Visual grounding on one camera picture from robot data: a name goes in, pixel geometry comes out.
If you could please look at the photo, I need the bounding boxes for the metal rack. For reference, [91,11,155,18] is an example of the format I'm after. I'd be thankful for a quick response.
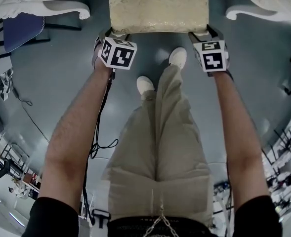
[0,131,32,180]

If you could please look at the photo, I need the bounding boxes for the beige trousers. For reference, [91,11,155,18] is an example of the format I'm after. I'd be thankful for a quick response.
[101,64,214,219]

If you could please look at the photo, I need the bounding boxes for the white machine with cables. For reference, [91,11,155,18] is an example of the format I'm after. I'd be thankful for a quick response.
[0,67,15,101]

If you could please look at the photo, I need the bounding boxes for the silver chain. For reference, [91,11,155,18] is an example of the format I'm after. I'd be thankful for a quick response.
[142,213,178,237]

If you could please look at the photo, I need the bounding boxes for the person's left forearm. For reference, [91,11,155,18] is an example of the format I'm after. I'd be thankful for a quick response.
[37,60,113,207]

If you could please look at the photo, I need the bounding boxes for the white shoe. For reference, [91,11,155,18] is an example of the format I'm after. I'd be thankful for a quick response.
[136,76,156,96]
[168,46,188,69]

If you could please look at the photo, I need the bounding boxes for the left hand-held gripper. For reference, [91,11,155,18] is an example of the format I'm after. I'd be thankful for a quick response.
[93,27,138,70]

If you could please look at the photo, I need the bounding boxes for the white carved furniture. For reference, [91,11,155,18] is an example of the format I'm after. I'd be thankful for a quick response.
[0,0,291,27]

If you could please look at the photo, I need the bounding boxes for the cream upholstered stool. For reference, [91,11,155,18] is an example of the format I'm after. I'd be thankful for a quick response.
[107,0,210,37]

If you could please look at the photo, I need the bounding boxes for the black shirt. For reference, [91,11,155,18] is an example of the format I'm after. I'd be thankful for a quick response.
[24,195,284,237]

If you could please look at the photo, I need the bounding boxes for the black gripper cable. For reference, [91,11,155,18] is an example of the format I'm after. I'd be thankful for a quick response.
[82,69,119,217]

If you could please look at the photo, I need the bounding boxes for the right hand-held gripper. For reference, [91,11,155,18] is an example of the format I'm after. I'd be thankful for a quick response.
[188,24,229,78]

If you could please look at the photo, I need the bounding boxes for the person's right forearm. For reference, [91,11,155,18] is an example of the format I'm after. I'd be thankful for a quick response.
[212,71,271,210]

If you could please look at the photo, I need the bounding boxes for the white left shoe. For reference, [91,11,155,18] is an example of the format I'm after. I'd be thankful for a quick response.
[136,76,156,96]

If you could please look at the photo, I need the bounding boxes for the black floor cable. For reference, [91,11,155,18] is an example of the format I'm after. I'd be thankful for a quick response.
[11,87,50,143]

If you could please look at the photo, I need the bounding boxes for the white right shoe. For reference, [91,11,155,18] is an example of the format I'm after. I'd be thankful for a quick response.
[168,46,188,69]

